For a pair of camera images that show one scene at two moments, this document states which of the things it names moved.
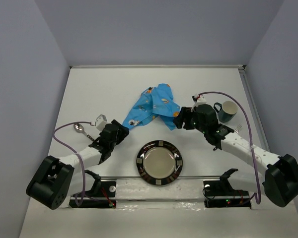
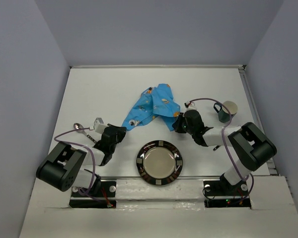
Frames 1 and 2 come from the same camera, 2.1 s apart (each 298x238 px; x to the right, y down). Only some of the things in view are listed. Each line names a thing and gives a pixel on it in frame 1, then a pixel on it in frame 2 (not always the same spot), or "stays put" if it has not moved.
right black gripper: (185, 113) -> (177, 124)
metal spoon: (80, 128) stays put
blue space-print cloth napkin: (154, 101) stays put
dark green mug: (227, 110) stays put
